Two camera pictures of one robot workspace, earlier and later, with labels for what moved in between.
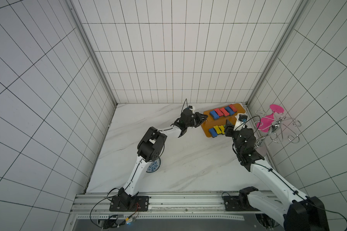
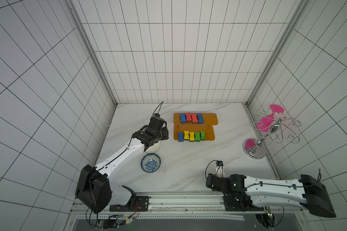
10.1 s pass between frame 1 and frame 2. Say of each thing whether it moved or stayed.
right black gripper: moved
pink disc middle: stayed
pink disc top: stayed
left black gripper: moved
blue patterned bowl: stayed
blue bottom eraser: moved
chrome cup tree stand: stayed
